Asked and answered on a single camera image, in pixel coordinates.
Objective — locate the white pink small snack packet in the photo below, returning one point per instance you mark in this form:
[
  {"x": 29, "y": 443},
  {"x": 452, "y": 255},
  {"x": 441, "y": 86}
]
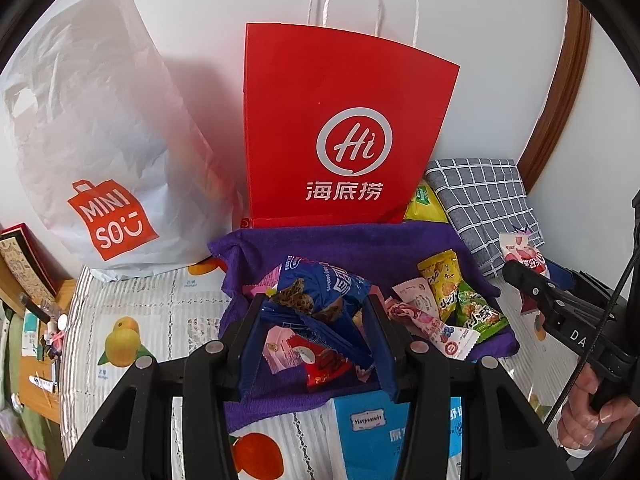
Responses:
[{"x": 418, "y": 292}]

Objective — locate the person right hand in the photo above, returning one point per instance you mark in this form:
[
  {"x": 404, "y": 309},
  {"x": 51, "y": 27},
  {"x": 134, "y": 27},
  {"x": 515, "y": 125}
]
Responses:
[{"x": 580, "y": 426}]

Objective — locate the brown wooden door frame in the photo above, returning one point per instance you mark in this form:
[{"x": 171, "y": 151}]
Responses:
[{"x": 562, "y": 94}]

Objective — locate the green snack packet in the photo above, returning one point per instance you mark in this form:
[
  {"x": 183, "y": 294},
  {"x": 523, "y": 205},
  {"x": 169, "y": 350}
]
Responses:
[{"x": 474, "y": 313}]

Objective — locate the pink strawberry snack packet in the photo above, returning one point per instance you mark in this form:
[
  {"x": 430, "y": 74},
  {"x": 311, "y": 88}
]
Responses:
[{"x": 525, "y": 259}]

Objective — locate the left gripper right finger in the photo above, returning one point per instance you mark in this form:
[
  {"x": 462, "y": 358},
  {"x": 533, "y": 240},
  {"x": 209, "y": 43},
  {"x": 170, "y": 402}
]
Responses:
[{"x": 502, "y": 437}]

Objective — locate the patterned book box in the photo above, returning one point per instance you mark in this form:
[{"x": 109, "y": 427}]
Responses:
[{"x": 23, "y": 260}]

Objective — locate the red Haidilao paper bag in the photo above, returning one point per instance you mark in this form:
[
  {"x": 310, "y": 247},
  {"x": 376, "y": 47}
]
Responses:
[{"x": 338, "y": 125}]

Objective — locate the fruit print tablecloth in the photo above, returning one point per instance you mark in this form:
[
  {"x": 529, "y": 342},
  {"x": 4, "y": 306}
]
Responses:
[{"x": 175, "y": 313}]

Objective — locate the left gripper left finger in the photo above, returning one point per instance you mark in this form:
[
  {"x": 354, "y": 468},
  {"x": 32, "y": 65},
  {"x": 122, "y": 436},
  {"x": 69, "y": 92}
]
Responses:
[{"x": 130, "y": 436}]

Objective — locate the yellow green chip bag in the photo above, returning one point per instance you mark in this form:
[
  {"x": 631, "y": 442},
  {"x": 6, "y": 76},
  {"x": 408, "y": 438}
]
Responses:
[{"x": 425, "y": 206}]

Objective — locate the grey checked folded cloth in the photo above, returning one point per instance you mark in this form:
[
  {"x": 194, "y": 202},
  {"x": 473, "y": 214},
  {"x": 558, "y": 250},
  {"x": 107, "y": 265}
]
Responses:
[{"x": 483, "y": 198}]

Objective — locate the pink bear candy packet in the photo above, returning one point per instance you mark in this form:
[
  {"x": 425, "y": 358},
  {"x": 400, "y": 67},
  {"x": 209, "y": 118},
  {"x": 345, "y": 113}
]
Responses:
[{"x": 454, "y": 342}]

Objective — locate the magenta yellow snack packet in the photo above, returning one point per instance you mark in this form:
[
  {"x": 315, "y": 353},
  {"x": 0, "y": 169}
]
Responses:
[{"x": 268, "y": 285}]

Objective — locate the yellow triangular snack packet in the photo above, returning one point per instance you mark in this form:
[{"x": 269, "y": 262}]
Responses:
[{"x": 443, "y": 274}]

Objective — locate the white Miniso plastic bag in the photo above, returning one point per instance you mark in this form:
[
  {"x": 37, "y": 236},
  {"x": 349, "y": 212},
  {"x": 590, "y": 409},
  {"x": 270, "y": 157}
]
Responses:
[{"x": 107, "y": 153}]

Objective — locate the red small snack packet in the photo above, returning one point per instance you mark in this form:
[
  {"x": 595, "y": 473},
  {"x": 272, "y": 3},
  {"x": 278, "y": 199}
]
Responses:
[{"x": 323, "y": 365}]

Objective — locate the blue tissue pack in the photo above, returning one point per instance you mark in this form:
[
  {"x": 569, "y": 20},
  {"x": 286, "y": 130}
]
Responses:
[{"x": 365, "y": 434}]

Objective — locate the blue snack packet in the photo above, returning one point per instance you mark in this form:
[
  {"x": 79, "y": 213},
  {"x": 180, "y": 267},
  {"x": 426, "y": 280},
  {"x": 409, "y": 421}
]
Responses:
[{"x": 319, "y": 301}]

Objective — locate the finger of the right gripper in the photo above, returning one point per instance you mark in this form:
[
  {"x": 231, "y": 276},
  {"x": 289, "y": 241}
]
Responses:
[
  {"x": 581, "y": 284},
  {"x": 566, "y": 317}
]

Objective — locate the purple towel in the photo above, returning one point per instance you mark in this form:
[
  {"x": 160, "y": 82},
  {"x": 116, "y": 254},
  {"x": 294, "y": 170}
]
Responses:
[{"x": 384, "y": 254}]

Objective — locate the pale pink peach cake packet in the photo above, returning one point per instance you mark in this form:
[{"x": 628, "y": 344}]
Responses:
[{"x": 284, "y": 349}]

